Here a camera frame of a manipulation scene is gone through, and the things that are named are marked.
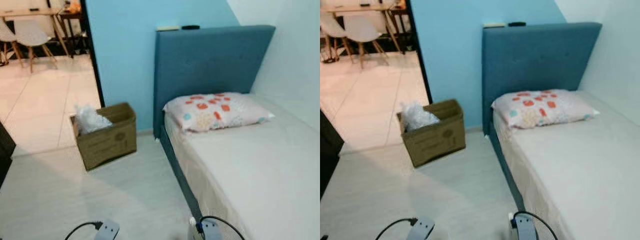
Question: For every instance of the black door frame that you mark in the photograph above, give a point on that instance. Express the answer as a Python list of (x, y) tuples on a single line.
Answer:
[(91, 55), (419, 52)]

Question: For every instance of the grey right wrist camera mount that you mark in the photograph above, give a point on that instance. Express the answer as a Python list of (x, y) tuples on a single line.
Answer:
[(211, 232), (525, 230)]

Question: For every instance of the brown cardboard box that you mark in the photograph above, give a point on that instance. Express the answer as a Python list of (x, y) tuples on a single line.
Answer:
[(107, 145), (435, 142)]

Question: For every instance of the dark wooden side table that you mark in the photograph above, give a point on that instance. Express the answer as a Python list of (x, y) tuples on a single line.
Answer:
[(70, 15), (397, 10)]

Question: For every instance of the blue bed frame base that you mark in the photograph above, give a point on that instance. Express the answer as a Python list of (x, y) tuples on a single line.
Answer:
[(507, 175), (182, 185)]

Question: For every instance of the blue upholstered headboard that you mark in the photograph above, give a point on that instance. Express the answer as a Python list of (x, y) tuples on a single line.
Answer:
[(210, 60), (535, 57)]

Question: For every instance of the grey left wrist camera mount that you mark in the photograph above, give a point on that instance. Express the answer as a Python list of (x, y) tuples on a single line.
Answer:
[(107, 231), (421, 230)]

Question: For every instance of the white chair with wooden legs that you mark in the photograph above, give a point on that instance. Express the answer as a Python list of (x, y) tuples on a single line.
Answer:
[(330, 25), (362, 30), (32, 34), (5, 32)]

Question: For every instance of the mattress with cream sheet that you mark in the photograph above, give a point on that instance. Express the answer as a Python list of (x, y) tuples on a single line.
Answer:
[(260, 170), (590, 165)]

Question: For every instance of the light wooden dining table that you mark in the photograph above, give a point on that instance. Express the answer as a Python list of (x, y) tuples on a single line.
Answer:
[(30, 12), (360, 8)]

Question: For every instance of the black remote control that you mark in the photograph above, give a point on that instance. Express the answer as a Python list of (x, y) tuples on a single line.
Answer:
[(517, 23), (190, 27)]

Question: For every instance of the white remote control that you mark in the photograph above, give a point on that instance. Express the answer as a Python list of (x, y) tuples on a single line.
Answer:
[(494, 25), (167, 28)]

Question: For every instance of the pink pillow with orange print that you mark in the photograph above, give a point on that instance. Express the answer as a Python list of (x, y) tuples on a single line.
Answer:
[(220, 112), (545, 107)]

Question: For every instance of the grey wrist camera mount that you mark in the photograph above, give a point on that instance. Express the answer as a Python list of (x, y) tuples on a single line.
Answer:
[(107, 231), (525, 230), (211, 232), (421, 230)]

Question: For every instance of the clear crumpled plastic bag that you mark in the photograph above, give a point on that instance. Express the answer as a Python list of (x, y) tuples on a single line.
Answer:
[(90, 122), (417, 119)]

